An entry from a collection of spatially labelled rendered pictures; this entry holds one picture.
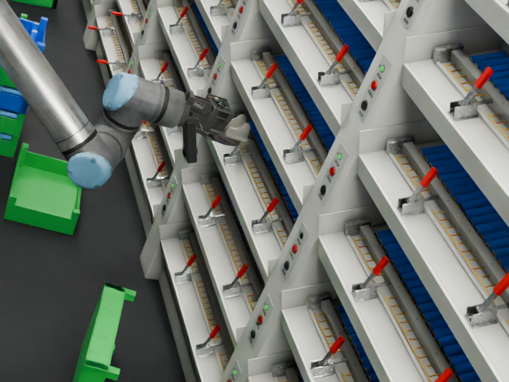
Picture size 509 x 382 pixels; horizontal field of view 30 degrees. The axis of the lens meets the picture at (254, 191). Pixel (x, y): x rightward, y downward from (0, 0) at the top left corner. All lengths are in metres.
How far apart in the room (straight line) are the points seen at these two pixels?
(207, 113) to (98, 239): 0.75
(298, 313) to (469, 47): 0.62
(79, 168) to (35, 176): 0.94
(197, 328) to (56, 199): 0.74
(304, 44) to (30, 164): 1.22
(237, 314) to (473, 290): 0.81
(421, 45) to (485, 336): 0.53
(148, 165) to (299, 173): 1.03
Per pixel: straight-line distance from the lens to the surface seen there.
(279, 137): 2.09
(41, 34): 3.05
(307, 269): 1.87
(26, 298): 2.54
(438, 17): 1.65
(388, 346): 1.62
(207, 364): 2.31
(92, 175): 2.06
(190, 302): 2.46
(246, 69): 2.34
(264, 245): 2.07
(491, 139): 1.49
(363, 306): 1.69
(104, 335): 2.20
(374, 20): 1.80
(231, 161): 2.31
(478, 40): 1.71
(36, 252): 2.70
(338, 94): 1.91
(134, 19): 3.36
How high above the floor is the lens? 1.62
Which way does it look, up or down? 29 degrees down
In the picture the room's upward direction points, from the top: 24 degrees clockwise
